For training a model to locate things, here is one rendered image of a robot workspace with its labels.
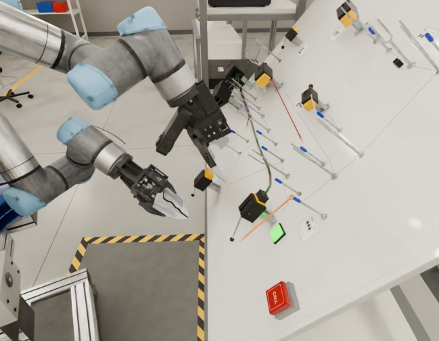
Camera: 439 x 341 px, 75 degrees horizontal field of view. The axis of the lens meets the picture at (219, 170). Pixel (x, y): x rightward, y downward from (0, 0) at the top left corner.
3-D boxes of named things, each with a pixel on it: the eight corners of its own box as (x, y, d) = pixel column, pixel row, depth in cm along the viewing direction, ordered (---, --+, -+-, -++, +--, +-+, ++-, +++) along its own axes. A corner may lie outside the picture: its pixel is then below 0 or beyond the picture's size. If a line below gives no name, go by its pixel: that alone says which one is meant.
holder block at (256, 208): (249, 213, 78) (237, 207, 76) (262, 198, 76) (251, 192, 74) (252, 223, 74) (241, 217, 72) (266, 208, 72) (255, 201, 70)
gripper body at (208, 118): (233, 135, 59) (205, 83, 53) (197, 155, 60) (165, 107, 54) (228, 122, 65) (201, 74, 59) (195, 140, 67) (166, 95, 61)
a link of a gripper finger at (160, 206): (185, 225, 67) (152, 201, 66) (179, 228, 72) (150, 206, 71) (192, 214, 68) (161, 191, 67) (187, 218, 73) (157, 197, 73)
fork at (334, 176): (339, 176, 64) (296, 145, 59) (333, 181, 65) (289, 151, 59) (336, 171, 66) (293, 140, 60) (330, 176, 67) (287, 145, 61)
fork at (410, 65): (410, 70, 62) (372, 27, 57) (404, 67, 64) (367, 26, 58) (418, 63, 61) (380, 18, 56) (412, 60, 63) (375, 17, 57)
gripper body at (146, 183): (151, 203, 64) (107, 170, 63) (148, 210, 72) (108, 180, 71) (172, 177, 67) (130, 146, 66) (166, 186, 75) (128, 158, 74)
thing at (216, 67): (205, 91, 158) (205, 78, 154) (205, 69, 186) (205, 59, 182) (264, 89, 159) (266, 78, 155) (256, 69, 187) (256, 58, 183)
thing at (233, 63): (253, 70, 144) (232, 53, 138) (258, 84, 130) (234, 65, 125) (245, 81, 147) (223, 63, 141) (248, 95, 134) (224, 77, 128)
